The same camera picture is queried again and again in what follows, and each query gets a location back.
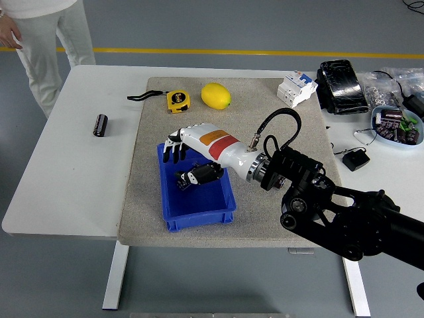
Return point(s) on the small black adapter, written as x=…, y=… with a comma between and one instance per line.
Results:
x=356, y=160

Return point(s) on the black glossy wrapped pack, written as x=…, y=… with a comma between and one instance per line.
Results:
x=342, y=86

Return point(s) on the clear bag of small parts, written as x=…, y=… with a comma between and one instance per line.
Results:
x=410, y=77

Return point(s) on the clear bag of metal nuts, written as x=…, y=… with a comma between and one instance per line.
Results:
x=376, y=92

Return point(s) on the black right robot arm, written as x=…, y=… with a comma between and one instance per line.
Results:
x=331, y=212

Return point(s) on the white table leg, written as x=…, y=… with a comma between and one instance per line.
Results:
x=356, y=285
x=116, y=278

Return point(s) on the blue plastic box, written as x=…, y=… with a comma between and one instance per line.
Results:
x=198, y=202

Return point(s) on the yellow floor tape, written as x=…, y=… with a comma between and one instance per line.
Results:
x=198, y=51

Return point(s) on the black cylindrical battery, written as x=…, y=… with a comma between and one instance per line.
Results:
x=181, y=183
x=100, y=125

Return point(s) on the light blue bowl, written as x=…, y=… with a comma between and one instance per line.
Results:
x=376, y=115

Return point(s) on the white blue circuit breaker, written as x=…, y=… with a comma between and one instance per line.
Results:
x=295, y=89

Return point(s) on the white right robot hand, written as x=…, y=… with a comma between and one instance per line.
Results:
x=218, y=142

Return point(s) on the yellow lemon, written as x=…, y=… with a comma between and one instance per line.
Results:
x=215, y=96

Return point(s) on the maroon capacitor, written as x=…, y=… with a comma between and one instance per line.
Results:
x=412, y=136
x=399, y=134
x=387, y=123
x=391, y=113
x=386, y=133

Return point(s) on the yellow tape measure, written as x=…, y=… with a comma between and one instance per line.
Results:
x=179, y=101

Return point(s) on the grey table control panel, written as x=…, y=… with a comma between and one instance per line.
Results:
x=299, y=250

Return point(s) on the person's hand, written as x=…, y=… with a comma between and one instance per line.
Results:
x=8, y=33

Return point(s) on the person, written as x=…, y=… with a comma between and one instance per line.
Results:
x=43, y=49

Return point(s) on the grey-brown mat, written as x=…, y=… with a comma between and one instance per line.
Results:
x=142, y=198

